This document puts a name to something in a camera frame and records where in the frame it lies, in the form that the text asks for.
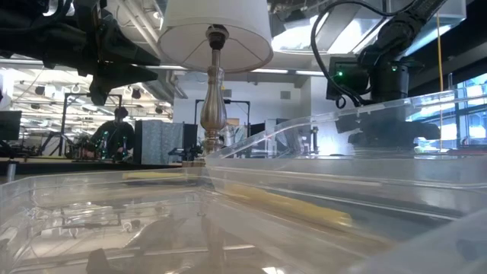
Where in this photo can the black metal stand frame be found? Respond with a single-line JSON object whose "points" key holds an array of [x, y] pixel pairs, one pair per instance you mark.
{"points": [[236, 101]]}

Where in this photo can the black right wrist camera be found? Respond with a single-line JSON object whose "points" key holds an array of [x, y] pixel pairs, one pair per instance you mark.
{"points": [[348, 78]]}

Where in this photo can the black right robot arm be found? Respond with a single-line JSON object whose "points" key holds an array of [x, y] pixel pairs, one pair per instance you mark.
{"points": [[399, 30]]}

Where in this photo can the clear plastic box lid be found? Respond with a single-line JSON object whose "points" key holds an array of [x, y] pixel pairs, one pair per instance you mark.
{"points": [[76, 213]]}

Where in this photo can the black monitor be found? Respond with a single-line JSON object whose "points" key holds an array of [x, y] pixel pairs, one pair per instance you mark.
{"points": [[9, 125]]}

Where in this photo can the person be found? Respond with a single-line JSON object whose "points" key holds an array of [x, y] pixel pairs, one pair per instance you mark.
{"points": [[114, 137]]}

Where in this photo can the white shade table lamp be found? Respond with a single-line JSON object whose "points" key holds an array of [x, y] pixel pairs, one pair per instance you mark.
{"points": [[228, 45]]}

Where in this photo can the grey partition panel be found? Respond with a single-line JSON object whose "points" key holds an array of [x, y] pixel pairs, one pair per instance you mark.
{"points": [[160, 141]]}

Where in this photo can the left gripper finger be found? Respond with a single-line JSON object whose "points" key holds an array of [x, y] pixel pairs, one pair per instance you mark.
{"points": [[114, 80], [125, 49]]}

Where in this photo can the clear plastic supply box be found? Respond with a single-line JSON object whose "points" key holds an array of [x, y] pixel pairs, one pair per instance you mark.
{"points": [[342, 171]]}

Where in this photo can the yellow pencil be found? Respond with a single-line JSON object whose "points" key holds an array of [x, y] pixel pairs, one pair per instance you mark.
{"points": [[156, 175]]}

